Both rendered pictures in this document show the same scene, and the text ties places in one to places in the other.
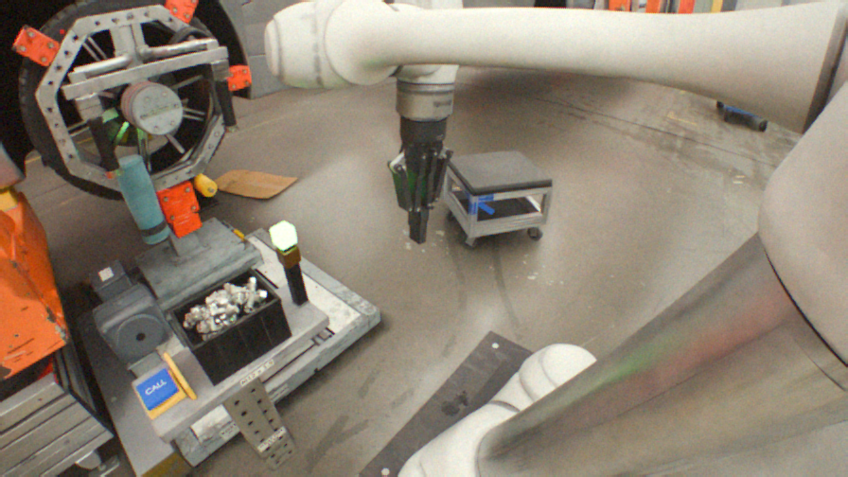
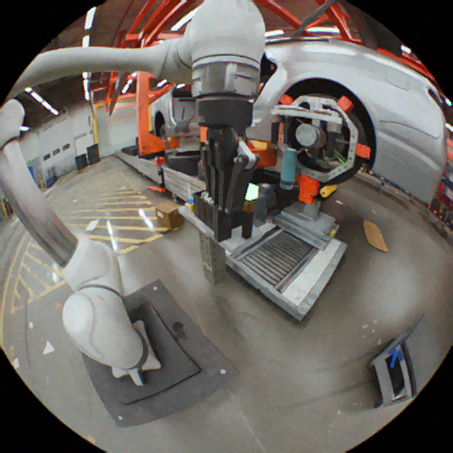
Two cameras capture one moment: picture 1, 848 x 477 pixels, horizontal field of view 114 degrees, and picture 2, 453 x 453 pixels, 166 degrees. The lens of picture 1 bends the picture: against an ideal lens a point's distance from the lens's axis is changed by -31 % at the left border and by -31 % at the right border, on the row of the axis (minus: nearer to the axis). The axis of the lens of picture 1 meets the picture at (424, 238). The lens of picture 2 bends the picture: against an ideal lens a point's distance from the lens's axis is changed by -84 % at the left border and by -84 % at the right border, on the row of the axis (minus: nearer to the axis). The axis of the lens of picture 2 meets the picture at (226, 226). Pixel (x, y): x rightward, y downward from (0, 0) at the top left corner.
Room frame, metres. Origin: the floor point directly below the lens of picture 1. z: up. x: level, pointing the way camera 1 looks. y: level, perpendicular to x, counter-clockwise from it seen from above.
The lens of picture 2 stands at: (0.64, -0.24, 0.85)
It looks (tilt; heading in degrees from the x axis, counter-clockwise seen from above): 34 degrees down; 100
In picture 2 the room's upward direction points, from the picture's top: straight up
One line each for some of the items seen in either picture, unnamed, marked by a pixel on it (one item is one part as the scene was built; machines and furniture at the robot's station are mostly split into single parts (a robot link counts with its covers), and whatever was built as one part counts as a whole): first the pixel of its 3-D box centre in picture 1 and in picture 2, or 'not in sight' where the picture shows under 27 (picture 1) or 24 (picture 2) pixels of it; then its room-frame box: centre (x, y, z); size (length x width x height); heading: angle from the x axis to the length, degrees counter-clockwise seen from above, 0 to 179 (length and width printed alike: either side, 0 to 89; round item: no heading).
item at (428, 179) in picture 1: (426, 177); (227, 177); (0.60, 0.00, 0.78); 0.04 x 0.01 x 0.11; 42
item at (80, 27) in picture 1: (144, 104); (315, 137); (1.02, 0.84, 0.85); 0.54 x 0.07 x 0.54; 141
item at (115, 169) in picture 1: (104, 146); (274, 133); (0.74, 0.77, 0.83); 0.04 x 0.04 x 0.16
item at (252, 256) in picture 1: (194, 267); (307, 224); (1.12, 0.97, 0.13); 0.50 x 0.36 x 0.10; 141
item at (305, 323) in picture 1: (233, 353); (215, 220); (0.47, 0.41, 0.44); 0.43 x 0.17 x 0.03; 141
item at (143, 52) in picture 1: (172, 36); (326, 109); (1.02, 0.68, 1.03); 0.19 x 0.18 x 0.11; 51
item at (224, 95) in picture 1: (226, 104); (331, 146); (1.00, 0.55, 0.83); 0.04 x 0.04 x 0.16
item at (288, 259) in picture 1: (288, 255); (248, 205); (0.63, 0.29, 0.59); 0.04 x 0.04 x 0.04; 51
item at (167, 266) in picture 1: (178, 229); (313, 204); (1.12, 0.97, 0.32); 0.40 x 0.30 x 0.28; 141
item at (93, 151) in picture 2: not in sight; (87, 158); (-6.90, 4.75, 0.55); 1.40 x 0.80 x 1.09; 50
